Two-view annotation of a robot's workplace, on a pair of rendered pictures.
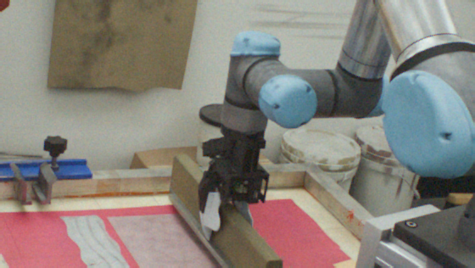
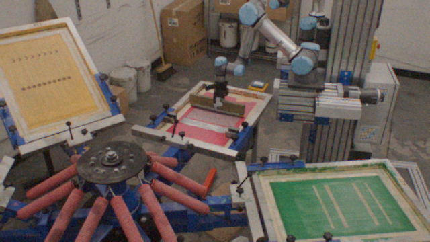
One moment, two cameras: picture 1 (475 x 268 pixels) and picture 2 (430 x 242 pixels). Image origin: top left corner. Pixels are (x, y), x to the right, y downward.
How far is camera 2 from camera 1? 1.63 m
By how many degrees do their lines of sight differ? 37
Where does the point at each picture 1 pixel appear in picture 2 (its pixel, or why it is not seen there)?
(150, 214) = (191, 111)
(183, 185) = (197, 99)
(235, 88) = (220, 72)
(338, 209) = not seen: hidden behind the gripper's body
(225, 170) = (222, 91)
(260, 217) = not seen: hidden behind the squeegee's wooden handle
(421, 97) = (303, 61)
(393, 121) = (295, 67)
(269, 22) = (92, 42)
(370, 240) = (276, 91)
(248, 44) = (222, 61)
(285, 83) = (240, 67)
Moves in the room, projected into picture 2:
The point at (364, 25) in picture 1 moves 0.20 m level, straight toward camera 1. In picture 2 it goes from (248, 46) to (268, 57)
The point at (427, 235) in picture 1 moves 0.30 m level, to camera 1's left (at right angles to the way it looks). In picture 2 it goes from (295, 85) to (261, 99)
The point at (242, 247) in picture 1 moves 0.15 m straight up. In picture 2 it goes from (231, 106) to (232, 86)
